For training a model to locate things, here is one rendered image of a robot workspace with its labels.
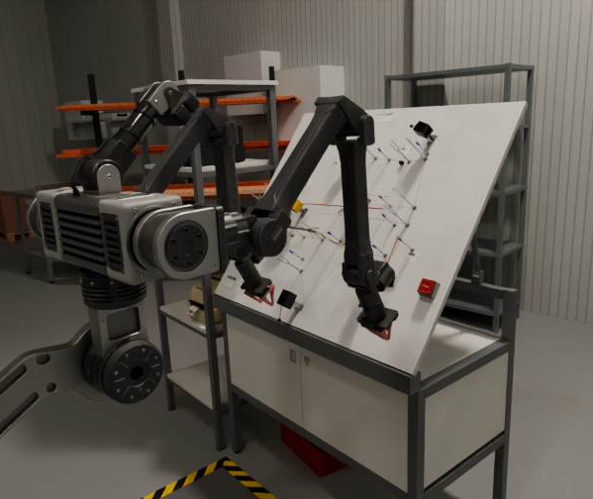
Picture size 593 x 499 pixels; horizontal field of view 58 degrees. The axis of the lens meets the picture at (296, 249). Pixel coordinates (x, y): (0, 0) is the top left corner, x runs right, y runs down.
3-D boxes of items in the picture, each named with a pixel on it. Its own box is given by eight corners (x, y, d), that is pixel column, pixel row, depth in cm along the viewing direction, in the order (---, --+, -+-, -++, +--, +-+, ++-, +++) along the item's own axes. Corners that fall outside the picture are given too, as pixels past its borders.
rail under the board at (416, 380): (410, 396, 168) (410, 377, 167) (213, 307, 257) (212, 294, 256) (421, 390, 172) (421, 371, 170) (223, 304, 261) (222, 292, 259)
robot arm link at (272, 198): (318, 83, 126) (352, 79, 119) (345, 124, 135) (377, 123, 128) (220, 237, 111) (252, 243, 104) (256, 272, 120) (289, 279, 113)
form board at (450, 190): (217, 294, 258) (214, 293, 256) (306, 115, 276) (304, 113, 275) (415, 376, 169) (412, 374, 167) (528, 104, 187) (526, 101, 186)
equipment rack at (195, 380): (219, 452, 278) (186, 79, 234) (165, 408, 324) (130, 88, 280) (293, 416, 309) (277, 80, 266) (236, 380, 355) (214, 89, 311)
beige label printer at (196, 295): (209, 327, 271) (206, 289, 267) (186, 317, 287) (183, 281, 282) (255, 310, 291) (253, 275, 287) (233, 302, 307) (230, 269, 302)
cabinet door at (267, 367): (302, 428, 225) (298, 340, 216) (231, 383, 266) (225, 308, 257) (306, 426, 226) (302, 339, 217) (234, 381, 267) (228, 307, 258)
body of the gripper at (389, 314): (369, 307, 154) (361, 289, 150) (400, 315, 147) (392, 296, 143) (357, 324, 151) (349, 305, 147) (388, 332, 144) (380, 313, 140)
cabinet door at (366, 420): (405, 494, 183) (406, 389, 174) (301, 429, 224) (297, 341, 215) (410, 490, 185) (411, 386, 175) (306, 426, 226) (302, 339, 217)
